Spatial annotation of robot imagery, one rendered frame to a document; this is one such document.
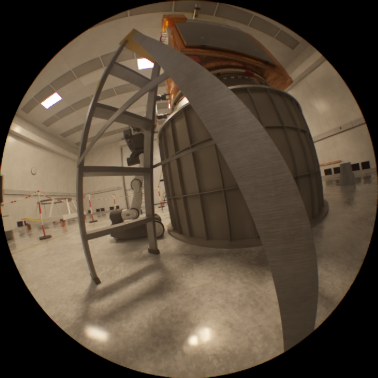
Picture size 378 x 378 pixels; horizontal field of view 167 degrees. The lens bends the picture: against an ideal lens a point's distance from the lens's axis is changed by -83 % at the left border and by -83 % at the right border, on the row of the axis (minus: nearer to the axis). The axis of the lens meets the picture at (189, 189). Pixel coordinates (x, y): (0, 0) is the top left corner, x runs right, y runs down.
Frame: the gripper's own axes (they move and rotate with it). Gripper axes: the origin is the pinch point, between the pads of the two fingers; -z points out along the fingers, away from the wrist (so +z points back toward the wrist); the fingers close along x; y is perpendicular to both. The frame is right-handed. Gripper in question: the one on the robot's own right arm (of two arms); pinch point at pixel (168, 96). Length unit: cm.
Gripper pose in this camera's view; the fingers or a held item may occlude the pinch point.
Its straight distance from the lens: 198.0
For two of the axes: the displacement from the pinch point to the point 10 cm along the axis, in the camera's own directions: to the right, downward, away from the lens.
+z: -9.8, 1.7, -1.3
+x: -1.2, 0.5, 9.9
